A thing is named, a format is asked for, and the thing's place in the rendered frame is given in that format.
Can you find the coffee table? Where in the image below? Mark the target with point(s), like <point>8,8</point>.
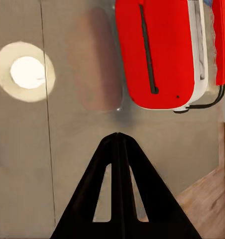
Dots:
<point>62,90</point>

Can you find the radio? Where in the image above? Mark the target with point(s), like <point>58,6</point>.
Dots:
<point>164,52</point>

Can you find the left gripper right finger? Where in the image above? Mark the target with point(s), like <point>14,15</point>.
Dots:
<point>166,218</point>

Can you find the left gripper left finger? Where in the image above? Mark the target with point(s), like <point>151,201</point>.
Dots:
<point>77,219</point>

